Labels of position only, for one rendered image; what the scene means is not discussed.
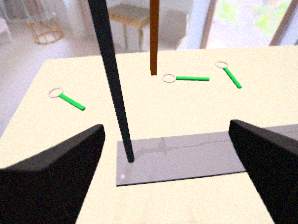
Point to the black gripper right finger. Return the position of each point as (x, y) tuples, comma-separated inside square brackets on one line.
[(271, 161)]

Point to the orange handle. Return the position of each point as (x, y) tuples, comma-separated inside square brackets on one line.
[(154, 27)]

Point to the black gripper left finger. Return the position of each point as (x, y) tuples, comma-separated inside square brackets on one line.
[(51, 186)]

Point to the green handle with grey loop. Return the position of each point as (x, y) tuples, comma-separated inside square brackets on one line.
[(230, 75), (188, 78), (67, 99)]

